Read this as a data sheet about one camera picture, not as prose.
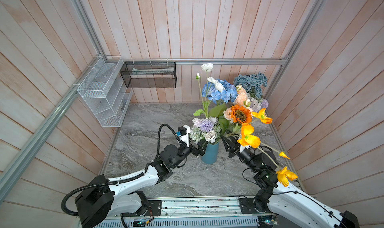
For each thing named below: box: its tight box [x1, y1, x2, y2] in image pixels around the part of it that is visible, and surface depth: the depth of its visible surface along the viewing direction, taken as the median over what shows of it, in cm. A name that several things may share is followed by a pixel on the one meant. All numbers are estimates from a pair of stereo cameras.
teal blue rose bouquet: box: [233, 71, 268, 100], surface depth 82 cm
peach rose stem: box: [236, 84, 247, 97], surface depth 71 cm
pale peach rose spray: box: [223, 87, 248, 123], surface depth 71 cm
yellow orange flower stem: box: [237, 108, 298, 188], surface depth 42 cm
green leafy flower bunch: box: [190, 116, 222, 144], surface depth 66 cm
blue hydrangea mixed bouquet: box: [201, 79, 238, 105], surface depth 64 cm
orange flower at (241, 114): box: [231, 105, 253, 124], surface depth 58 cm
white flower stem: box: [193, 63, 226, 119], surface depth 66 cm
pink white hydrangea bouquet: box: [250, 98, 269, 113], surface depth 83 cm
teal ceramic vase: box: [201, 142, 220, 165], surface depth 81 cm
